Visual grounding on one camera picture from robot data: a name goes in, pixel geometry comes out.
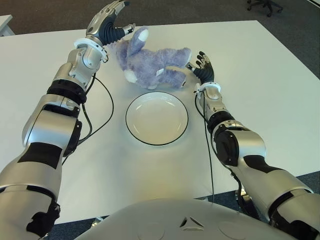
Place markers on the silver table leg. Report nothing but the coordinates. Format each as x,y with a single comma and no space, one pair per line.
97,220

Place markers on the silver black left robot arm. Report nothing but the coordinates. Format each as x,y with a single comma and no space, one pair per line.
50,125

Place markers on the white desk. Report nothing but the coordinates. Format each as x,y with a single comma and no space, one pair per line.
5,25

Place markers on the purple plush bunny doll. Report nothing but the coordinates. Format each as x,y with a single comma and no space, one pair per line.
152,62

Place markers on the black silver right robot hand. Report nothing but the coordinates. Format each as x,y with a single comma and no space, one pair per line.
206,74

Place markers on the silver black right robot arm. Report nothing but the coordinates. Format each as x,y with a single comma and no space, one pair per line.
250,147

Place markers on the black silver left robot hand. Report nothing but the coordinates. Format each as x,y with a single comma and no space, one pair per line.
107,30

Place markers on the grey robot torso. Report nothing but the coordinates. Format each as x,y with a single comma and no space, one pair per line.
175,217

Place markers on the white plate black rim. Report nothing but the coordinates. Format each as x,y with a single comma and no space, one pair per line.
157,120

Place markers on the black office chair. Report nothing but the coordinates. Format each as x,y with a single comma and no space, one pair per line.
265,5

